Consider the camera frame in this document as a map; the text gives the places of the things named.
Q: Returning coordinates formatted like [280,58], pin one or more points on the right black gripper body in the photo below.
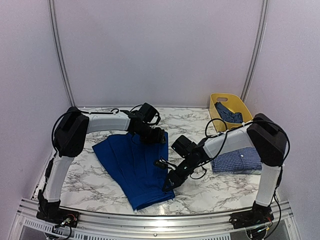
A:
[191,168]

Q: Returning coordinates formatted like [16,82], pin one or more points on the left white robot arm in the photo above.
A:
[68,137]

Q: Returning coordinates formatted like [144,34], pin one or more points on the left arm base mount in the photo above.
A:
[60,216]

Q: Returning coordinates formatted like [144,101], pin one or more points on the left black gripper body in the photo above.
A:
[146,135]

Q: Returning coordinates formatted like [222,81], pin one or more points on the aluminium table front rail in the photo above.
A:
[110,226]

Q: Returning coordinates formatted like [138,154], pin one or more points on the yellow plastic basket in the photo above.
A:
[229,109]

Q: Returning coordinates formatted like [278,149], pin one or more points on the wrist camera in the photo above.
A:
[147,112]
[183,146]

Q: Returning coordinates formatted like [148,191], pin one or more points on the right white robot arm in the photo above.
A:
[258,145]

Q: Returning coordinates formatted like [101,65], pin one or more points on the blue checked folded shirt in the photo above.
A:
[242,161]

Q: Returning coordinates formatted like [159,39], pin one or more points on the left aluminium wall profile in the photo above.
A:
[59,52]

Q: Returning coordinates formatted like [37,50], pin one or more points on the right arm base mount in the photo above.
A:
[249,218]

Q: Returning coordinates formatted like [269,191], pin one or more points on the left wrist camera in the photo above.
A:
[147,112]

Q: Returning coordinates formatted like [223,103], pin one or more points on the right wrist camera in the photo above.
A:
[183,146]

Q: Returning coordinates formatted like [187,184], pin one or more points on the right aluminium wall profile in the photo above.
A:
[256,48]

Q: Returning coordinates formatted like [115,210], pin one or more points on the grey-blue crumpled garment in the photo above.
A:
[227,115]

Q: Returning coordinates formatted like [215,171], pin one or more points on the blue pleated skirt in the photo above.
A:
[131,164]

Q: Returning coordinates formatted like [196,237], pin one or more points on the aluminium wall profile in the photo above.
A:
[256,48]
[59,52]

